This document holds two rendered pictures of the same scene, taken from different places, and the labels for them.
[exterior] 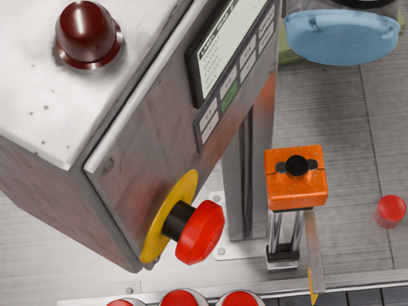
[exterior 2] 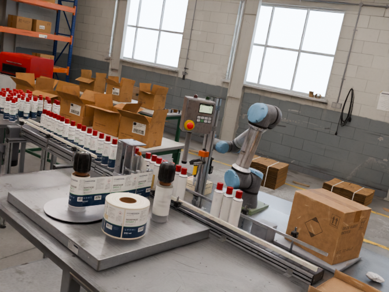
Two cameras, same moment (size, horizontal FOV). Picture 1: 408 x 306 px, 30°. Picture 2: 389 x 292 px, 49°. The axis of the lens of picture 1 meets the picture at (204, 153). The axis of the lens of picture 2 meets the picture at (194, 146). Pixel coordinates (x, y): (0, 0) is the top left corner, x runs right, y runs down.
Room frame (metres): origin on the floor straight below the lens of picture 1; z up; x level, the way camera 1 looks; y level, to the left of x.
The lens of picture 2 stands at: (-1.73, -1.42, 1.71)
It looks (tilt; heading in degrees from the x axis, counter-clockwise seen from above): 12 degrees down; 37
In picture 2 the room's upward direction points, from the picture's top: 10 degrees clockwise
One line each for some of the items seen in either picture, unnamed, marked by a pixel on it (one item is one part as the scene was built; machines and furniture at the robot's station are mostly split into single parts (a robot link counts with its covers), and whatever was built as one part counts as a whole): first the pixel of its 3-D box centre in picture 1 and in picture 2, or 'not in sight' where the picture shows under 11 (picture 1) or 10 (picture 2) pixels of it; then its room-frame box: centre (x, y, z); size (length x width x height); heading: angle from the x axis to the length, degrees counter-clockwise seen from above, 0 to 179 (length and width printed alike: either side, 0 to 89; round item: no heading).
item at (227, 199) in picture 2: not in sight; (226, 205); (0.08, -0.34, 0.98); 0.05 x 0.05 x 0.20
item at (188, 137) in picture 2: not in sight; (186, 146); (0.21, 0.09, 1.18); 0.04 x 0.04 x 0.21
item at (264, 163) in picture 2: not in sight; (263, 171); (4.07, 1.52, 0.16); 0.65 x 0.54 x 0.32; 100
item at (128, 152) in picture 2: not in sight; (129, 163); (0.04, 0.36, 1.01); 0.14 x 0.13 x 0.26; 86
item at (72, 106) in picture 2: not in sight; (80, 106); (1.13, 2.32, 0.97); 0.45 x 0.38 x 0.37; 8
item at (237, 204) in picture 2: not in sight; (235, 210); (0.08, -0.40, 0.98); 0.05 x 0.05 x 0.20
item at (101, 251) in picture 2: not in sight; (107, 214); (-0.33, 0.09, 0.86); 0.80 x 0.67 x 0.05; 86
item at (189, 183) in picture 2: not in sight; (197, 185); (0.51, 0.17, 0.87); 0.16 x 0.12 x 0.07; 95
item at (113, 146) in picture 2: not in sight; (113, 153); (0.15, 0.64, 0.98); 0.05 x 0.05 x 0.20
